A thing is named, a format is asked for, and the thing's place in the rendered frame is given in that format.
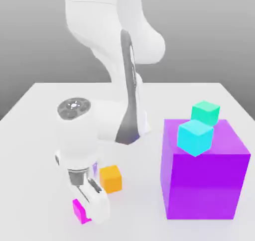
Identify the small green cube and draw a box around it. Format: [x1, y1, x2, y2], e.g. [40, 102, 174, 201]
[190, 100, 221, 127]

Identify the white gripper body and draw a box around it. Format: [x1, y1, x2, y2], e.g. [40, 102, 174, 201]
[70, 182, 111, 225]

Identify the small magenta cube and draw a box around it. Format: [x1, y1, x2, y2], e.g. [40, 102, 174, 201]
[72, 198, 93, 225]

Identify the small orange cube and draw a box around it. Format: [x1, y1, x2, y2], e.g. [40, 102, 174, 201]
[99, 164, 123, 194]

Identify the small cyan cube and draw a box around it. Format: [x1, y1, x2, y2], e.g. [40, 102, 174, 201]
[176, 119, 214, 157]

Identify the large purple box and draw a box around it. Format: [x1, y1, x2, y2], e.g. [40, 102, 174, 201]
[160, 119, 252, 220]

